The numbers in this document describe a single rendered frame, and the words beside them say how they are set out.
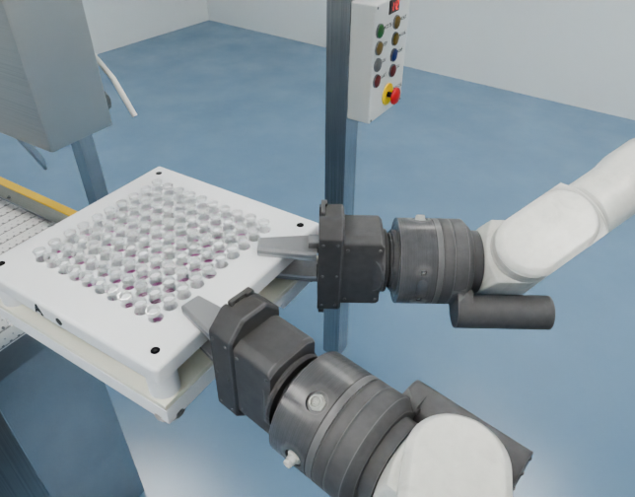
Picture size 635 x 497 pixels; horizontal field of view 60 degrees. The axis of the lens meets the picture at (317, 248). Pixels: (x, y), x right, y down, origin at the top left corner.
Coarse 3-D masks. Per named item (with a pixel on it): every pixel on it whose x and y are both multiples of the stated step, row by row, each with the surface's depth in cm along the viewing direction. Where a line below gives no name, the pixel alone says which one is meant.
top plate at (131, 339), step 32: (128, 192) 64; (224, 192) 64; (64, 224) 59; (288, 224) 59; (0, 256) 55; (32, 256) 55; (256, 256) 55; (0, 288) 53; (32, 288) 51; (64, 288) 51; (224, 288) 51; (256, 288) 52; (64, 320) 48; (96, 320) 47; (128, 320) 47; (128, 352) 45; (160, 352) 44; (192, 352) 47
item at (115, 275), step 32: (160, 192) 63; (128, 224) 58; (160, 224) 59; (192, 224) 58; (224, 224) 58; (64, 256) 54; (96, 256) 53; (128, 256) 54; (160, 256) 53; (192, 256) 53; (128, 288) 51; (160, 288) 49
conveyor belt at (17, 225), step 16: (0, 208) 100; (16, 208) 100; (0, 224) 96; (16, 224) 96; (32, 224) 96; (48, 224) 96; (0, 240) 93; (16, 240) 93; (0, 320) 78; (0, 336) 77; (16, 336) 79
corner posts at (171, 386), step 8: (0, 296) 55; (8, 296) 55; (8, 304) 55; (16, 304) 55; (176, 376) 46; (152, 384) 45; (160, 384) 45; (168, 384) 46; (176, 384) 47; (152, 392) 46; (160, 392) 46; (168, 392) 46
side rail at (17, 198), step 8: (0, 184) 100; (0, 192) 102; (8, 192) 100; (16, 192) 98; (16, 200) 100; (24, 200) 98; (32, 200) 96; (32, 208) 98; (40, 208) 96; (48, 208) 94; (48, 216) 96; (56, 216) 94; (64, 216) 93
